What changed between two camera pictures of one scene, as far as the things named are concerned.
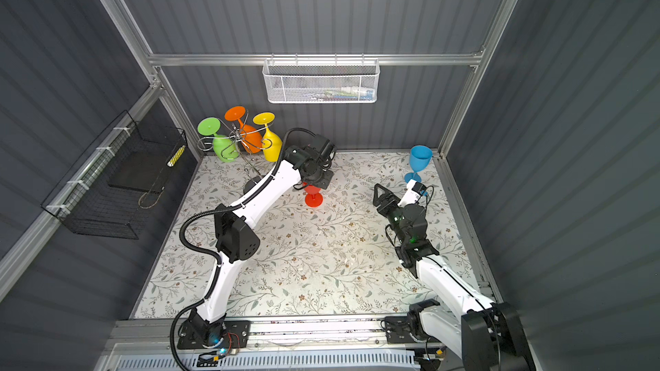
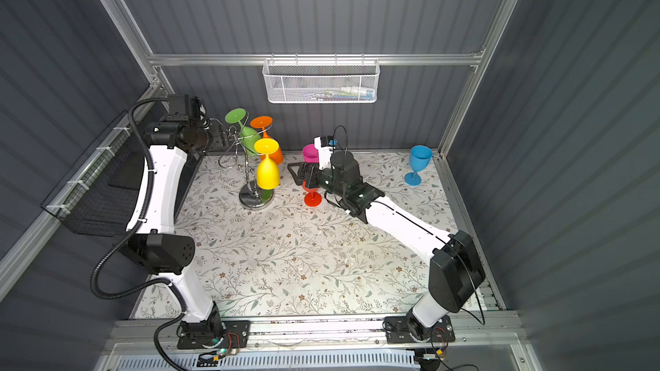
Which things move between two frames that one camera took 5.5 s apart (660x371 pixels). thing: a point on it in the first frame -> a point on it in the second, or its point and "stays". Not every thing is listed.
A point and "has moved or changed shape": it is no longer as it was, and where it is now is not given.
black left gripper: (323, 183) -> (219, 136)
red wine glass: (313, 198) stays
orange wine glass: (251, 137) -> (263, 121)
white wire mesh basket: (320, 81) stays
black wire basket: (111, 191) stays
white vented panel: (301, 361) stays
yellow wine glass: (271, 143) has moved or changed shape
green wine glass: (225, 148) -> (248, 136)
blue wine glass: (420, 156) stays
